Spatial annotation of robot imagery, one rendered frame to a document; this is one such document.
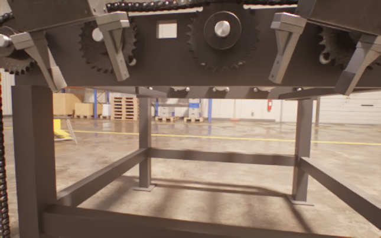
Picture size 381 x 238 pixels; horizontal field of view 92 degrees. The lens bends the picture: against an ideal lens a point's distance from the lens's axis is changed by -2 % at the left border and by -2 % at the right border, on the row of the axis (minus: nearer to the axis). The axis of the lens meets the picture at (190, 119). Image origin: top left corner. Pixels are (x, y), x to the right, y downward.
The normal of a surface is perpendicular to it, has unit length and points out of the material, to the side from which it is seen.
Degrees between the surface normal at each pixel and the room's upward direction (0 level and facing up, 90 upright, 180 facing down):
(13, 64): 90
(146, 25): 90
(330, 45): 90
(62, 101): 90
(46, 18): 113
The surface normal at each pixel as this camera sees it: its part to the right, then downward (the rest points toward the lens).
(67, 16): -0.10, 0.46
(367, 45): -0.98, -0.14
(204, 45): -0.15, 0.07
